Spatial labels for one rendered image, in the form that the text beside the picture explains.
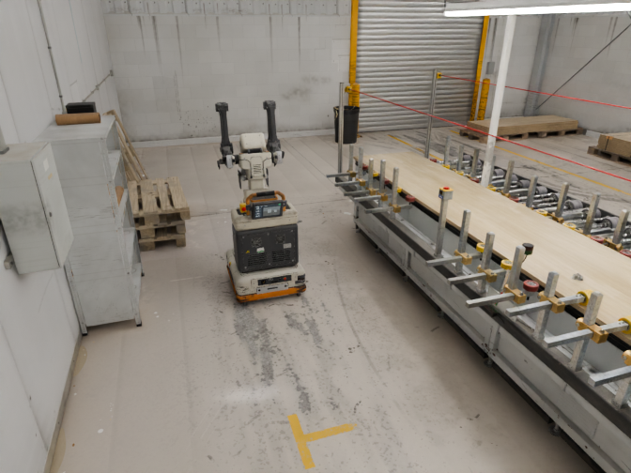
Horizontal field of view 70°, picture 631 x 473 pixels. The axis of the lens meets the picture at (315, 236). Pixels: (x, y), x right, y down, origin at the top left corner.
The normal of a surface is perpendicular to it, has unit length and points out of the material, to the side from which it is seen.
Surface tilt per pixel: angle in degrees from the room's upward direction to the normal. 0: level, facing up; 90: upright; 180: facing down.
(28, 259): 90
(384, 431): 0
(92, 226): 90
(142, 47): 90
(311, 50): 90
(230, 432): 0
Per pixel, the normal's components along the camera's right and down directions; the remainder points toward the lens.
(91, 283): 0.30, 0.40
